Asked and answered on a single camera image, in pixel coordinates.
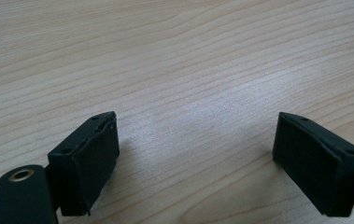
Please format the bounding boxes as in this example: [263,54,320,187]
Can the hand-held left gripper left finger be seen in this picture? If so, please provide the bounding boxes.
[47,110,120,217]

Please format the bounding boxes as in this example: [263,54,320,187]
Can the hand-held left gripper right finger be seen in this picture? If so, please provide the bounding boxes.
[272,111,354,217]

